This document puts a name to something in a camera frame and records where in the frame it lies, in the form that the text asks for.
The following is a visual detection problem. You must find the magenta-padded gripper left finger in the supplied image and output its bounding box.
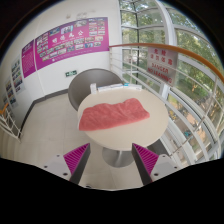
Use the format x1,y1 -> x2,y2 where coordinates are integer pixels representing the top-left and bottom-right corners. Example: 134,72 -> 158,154
42,142 -> 92,185

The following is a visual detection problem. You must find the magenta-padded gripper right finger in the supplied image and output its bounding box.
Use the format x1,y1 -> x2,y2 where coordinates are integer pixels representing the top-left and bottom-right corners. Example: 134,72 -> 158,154
131,142 -> 183,186

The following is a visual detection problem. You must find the pink towel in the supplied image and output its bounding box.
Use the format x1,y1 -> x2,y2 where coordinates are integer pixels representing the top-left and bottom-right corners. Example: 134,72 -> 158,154
78,97 -> 151,132

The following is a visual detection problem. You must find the small upright white box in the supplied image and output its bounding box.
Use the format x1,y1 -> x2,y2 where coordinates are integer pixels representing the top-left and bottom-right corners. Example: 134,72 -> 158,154
89,82 -> 98,95

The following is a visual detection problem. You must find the flat white blue box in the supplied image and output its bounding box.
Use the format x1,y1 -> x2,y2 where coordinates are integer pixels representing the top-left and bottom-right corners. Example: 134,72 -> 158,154
123,83 -> 144,92

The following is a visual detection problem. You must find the grey tub chair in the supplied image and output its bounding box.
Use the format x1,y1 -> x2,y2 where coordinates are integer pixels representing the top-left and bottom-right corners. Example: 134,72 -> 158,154
67,68 -> 126,112

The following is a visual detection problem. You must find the white stair railing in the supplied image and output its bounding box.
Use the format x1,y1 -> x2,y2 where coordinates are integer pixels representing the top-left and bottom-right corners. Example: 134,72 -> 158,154
0,102 -> 23,139

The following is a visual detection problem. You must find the green exit sign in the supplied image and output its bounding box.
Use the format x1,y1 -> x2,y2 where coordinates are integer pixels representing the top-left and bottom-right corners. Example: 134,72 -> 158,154
65,69 -> 78,78

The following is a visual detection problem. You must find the white red danger sign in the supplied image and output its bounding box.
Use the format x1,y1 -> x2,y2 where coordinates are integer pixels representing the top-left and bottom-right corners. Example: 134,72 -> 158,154
145,46 -> 179,87

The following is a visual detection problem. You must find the narrow magenta text poster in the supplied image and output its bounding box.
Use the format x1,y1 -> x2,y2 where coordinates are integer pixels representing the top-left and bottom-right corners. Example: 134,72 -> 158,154
21,39 -> 37,79

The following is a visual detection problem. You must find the white railing with orange handrail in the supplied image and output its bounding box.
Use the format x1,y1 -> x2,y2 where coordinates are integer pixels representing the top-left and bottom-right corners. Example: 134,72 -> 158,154
108,42 -> 224,164

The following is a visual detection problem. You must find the large magenta photo poster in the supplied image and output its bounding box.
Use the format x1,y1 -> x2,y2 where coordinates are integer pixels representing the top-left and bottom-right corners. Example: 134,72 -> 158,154
34,16 -> 110,71

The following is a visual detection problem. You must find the grey table pedestal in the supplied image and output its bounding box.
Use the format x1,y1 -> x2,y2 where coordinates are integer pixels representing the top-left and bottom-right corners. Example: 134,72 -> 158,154
101,147 -> 135,168

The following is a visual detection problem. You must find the white photo wall poster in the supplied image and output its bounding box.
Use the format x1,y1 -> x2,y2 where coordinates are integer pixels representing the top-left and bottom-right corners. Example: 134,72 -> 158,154
4,78 -> 18,108
10,58 -> 26,95

